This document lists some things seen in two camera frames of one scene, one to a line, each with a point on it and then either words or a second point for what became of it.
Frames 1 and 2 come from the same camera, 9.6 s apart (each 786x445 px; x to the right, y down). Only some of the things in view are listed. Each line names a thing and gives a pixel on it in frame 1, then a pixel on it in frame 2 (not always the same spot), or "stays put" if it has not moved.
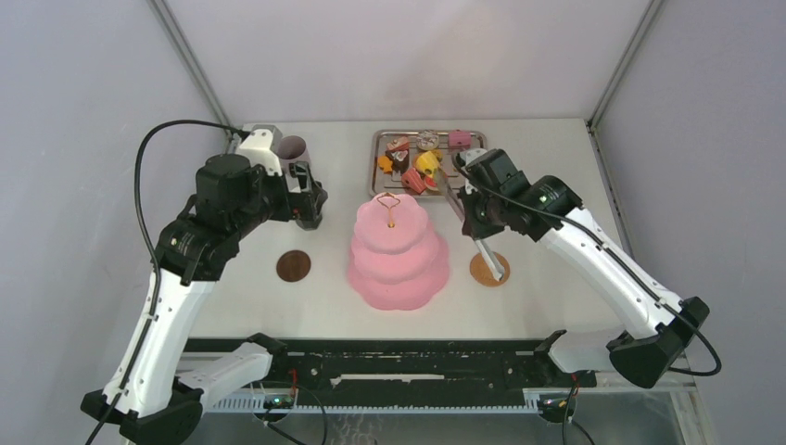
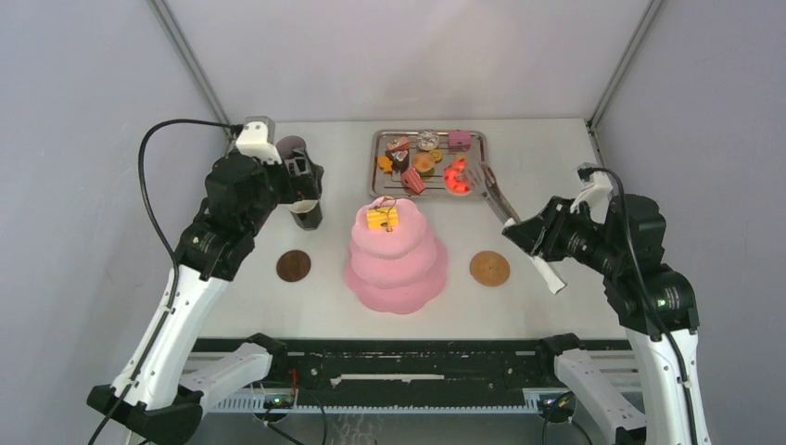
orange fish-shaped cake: x=385 y=164 stays put
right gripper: x=477 y=229 -> x=538 y=233
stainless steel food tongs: x=497 y=269 -> x=506 y=211
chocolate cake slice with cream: x=399 y=159 stays put
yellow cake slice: x=426 y=162 -> x=382 y=218
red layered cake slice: x=412 y=182 stays put
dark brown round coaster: x=293 y=266 stays put
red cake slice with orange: x=402 y=144 stays put
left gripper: x=306 y=204 -> x=307 y=185
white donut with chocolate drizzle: x=427 y=139 stays put
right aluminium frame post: x=623 y=62 stays put
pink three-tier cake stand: x=398 y=260 stays put
